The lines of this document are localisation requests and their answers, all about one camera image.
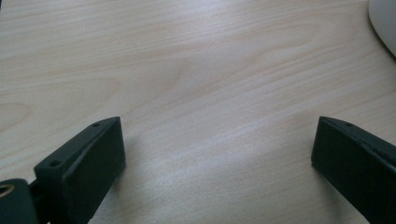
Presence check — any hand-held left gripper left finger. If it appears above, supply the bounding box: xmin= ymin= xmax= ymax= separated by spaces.
xmin=34 ymin=116 xmax=127 ymax=224

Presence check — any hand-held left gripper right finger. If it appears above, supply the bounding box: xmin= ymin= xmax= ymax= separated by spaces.
xmin=310 ymin=115 xmax=396 ymax=224

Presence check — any white trash can grey rim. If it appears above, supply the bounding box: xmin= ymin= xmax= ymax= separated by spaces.
xmin=368 ymin=0 xmax=396 ymax=59

